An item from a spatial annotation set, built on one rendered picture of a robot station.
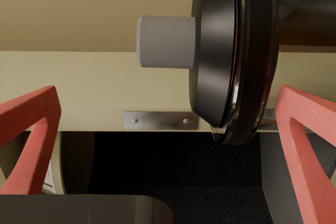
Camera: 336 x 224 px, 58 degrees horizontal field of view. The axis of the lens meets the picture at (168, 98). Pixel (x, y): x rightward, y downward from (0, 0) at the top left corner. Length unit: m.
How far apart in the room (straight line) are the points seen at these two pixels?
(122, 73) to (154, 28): 0.18
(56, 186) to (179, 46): 0.29
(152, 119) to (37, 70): 0.14
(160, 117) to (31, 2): 0.52
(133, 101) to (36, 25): 0.50
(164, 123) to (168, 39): 0.14
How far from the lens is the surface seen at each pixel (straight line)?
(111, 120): 0.29
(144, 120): 0.29
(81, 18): 0.72
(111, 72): 0.33
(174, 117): 0.28
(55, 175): 0.39
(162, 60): 0.16
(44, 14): 0.74
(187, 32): 0.16
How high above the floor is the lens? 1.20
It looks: 1 degrees down
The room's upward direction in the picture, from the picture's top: 90 degrees counter-clockwise
